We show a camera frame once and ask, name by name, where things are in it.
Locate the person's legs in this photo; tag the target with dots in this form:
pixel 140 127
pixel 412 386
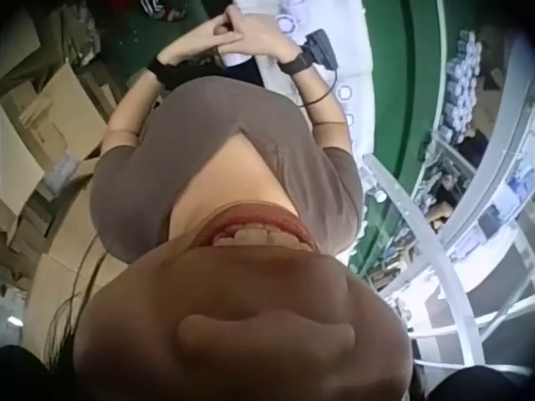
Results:
pixel 244 73

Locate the person's left hand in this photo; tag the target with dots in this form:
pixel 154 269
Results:
pixel 190 44

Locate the cluttered work bench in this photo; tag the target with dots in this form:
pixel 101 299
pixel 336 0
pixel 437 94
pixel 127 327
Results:
pixel 455 196

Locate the heap of cardboard boxes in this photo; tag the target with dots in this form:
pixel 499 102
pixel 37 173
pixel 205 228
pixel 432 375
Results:
pixel 71 100

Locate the grey barcode scanner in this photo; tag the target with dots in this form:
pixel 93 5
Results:
pixel 321 48

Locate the black striped object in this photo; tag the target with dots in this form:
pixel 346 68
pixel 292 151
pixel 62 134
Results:
pixel 152 9

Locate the white metal frame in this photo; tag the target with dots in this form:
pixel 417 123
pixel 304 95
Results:
pixel 426 234

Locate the person's right hand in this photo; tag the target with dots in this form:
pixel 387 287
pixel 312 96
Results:
pixel 265 42

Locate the black wrist band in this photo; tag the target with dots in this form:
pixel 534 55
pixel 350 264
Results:
pixel 296 62
pixel 164 72

